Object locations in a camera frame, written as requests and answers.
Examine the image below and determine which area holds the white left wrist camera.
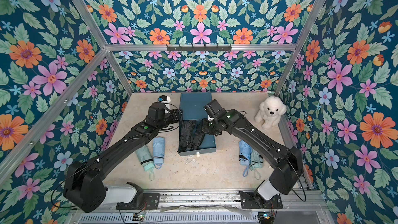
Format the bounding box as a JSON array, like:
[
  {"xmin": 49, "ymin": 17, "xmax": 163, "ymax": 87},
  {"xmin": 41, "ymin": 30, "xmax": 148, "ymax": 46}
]
[{"xmin": 158, "ymin": 95, "xmax": 171, "ymax": 107}]

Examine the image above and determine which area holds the teal drawer cabinet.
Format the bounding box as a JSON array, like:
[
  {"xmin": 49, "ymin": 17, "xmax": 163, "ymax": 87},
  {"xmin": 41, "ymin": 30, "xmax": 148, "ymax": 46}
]
[{"xmin": 178, "ymin": 92, "xmax": 216, "ymax": 156}]

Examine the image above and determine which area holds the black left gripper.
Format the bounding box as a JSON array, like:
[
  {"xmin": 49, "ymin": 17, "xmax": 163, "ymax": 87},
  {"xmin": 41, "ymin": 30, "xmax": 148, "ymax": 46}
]
[{"xmin": 155, "ymin": 109, "xmax": 184, "ymax": 132}]

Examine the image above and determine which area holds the mint green umbrella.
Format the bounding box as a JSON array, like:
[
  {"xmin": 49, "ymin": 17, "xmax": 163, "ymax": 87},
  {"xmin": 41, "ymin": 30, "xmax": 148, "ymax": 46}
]
[
  {"xmin": 135, "ymin": 145, "xmax": 155, "ymax": 181},
  {"xmin": 249, "ymin": 149, "xmax": 264, "ymax": 180}
]

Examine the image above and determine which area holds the white plush dog toy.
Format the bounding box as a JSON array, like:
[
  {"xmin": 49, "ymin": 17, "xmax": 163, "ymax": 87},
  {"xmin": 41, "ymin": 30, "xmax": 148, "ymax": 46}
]
[{"xmin": 255, "ymin": 95, "xmax": 287, "ymax": 130}]

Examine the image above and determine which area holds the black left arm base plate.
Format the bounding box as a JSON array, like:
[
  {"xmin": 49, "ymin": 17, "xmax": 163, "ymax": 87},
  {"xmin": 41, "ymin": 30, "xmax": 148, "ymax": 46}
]
[{"xmin": 116, "ymin": 193, "xmax": 160, "ymax": 211}]

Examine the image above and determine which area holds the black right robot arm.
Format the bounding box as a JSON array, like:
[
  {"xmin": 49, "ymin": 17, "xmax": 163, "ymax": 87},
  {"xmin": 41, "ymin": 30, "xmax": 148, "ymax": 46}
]
[{"xmin": 203, "ymin": 100, "xmax": 304, "ymax": 201}]

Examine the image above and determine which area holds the light blue umbrella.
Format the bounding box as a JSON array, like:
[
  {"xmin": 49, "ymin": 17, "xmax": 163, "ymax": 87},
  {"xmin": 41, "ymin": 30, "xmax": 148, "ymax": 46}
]
[
  {"xmin": 152, "ymin": 137, "xmax": 165, "ymax": 169},
  {"xmin": 238, "ymin": 140, "xmax": 252, "ymax": 177}
]

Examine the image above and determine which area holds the black umbrella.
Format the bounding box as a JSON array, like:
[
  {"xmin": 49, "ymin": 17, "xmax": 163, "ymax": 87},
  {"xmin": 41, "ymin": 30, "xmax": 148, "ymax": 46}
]
[
  {"xmin": 179, "ymin": 120, "xmax": 196, "ymax": 152},
  {"xmin": 191, "ymin": 120, "xmax": 206, "ymax": 150}
]

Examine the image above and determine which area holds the black wall hook rail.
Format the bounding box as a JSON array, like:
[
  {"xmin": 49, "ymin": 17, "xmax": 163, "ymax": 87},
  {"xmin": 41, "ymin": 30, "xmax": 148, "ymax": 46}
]
[{"xmin": 166, "ymin": 44, "xmax": 232, "ymax": 52}]

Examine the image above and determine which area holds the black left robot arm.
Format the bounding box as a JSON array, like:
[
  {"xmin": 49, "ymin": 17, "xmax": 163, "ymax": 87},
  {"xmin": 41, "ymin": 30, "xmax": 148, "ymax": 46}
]
[{"xmin": 63, "ymin": 102, "xmax": 182, "ymax": 213}]

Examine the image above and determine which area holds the aluminium front rail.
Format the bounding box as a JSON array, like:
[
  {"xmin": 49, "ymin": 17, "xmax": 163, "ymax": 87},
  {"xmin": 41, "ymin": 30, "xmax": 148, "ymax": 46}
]
[{"xmin": 67, "ymin": 189, "xmax": 335, "ymax": 224}]

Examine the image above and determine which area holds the mint green umbrella left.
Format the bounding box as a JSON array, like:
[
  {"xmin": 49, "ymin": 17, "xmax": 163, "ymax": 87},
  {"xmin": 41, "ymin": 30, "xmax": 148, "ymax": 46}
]
[{"xmin": 135, "ymin": 145, "xmax": 155, "ymax": 181}]

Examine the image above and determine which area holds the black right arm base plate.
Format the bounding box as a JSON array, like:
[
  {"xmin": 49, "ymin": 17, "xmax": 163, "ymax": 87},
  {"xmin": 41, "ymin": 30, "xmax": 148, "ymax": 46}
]
[{"xmin": 239, "ymin": 191, "xmax": 283, "ymax": 209}]

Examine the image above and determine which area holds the mint green umbrella right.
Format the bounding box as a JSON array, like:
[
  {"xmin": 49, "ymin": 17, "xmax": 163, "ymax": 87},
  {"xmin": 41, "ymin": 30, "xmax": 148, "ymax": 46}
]
[{"xmin": 249, "ymin": 149, "xmax": 264, "ymax": 180}]

